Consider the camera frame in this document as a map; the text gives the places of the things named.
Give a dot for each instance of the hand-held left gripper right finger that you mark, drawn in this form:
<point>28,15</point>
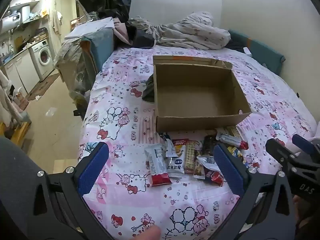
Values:
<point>228,170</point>

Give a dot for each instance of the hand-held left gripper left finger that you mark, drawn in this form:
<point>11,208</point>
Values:
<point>93,170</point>

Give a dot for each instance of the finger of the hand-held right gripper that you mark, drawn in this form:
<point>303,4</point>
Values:
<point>305,143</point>
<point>276,146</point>

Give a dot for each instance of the blue and yellow snack packet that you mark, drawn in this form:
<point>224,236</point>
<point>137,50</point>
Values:
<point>236,153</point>

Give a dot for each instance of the brown snack packet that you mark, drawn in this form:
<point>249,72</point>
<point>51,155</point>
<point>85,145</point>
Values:
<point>198,170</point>

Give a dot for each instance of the blue white long packet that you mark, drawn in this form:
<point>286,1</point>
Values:
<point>231,140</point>

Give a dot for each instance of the dark chocolate bar packet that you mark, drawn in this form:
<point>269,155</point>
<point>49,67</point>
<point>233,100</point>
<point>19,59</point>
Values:
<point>209,142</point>

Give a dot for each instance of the beige wafer packet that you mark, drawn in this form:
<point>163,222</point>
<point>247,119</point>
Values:
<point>190,158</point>

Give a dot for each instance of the white and blue snack packet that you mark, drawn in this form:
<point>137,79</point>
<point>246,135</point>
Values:
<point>175,167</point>

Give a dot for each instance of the white snack packet red end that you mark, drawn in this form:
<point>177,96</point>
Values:
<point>158,165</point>

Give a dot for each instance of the cardboard box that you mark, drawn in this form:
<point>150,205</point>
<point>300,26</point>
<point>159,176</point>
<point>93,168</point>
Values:
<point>195,92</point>

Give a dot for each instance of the person's right hand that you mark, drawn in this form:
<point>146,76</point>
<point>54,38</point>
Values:
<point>303,215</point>

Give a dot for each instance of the person's left hand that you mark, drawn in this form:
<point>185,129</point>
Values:
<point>150,233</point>

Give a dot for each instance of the pink cartoon print bed sheet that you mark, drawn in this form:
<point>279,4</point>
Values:
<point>130,120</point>

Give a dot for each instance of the yellow stool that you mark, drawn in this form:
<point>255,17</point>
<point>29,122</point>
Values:
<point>18,130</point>

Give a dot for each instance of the teal bed side panel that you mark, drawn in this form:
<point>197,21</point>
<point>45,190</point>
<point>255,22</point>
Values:
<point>261,53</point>

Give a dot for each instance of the brown floor mat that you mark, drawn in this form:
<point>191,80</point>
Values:
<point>42,86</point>

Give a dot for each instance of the dark cloth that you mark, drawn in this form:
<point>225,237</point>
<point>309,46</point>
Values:
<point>150,90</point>

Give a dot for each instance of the teal bed end panel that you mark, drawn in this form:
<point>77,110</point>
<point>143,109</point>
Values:
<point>100,48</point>

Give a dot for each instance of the white washing machine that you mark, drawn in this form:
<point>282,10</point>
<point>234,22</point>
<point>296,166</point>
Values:
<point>43,55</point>

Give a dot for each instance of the white kitchen cabinet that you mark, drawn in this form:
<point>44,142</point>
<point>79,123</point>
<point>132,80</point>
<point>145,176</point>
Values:
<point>18,68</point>

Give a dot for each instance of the black garment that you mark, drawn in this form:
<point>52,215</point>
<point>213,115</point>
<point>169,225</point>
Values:
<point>143,39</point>

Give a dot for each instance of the pink cloth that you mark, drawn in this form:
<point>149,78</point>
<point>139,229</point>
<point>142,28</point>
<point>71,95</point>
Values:
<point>121,31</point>

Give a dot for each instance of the crumpled floral quilt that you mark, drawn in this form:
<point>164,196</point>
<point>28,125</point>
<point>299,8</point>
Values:
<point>187,31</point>

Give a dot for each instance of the hanging white towel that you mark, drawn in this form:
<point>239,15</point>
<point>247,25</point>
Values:
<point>57,21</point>

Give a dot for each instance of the white water heater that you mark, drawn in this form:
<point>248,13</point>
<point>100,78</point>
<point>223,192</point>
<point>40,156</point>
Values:
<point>12,21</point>

